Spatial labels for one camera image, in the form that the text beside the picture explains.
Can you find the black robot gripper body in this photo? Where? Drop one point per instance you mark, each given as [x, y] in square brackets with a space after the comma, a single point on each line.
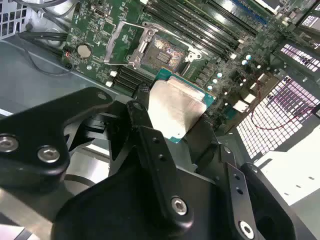
[112, 212]

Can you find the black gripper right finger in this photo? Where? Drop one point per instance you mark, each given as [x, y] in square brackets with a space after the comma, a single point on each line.
[237, 190]

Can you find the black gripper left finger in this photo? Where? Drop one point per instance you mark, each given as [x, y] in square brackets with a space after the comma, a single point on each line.
[32, 125]

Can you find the silver green CPU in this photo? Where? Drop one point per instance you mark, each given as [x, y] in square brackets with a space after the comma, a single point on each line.
[175, 107]

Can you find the metal socket cover frame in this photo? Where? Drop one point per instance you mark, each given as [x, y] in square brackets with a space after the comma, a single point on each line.
[112, 42]

